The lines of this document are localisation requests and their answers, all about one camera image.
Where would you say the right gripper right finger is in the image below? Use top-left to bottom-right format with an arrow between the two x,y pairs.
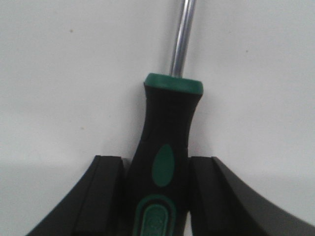
190,157 -> 315,236

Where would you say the green black screwdriver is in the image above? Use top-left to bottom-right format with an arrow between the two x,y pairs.
123,0 -> 203,236

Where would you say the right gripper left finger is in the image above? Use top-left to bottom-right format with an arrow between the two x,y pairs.
28,155 -> 124,236

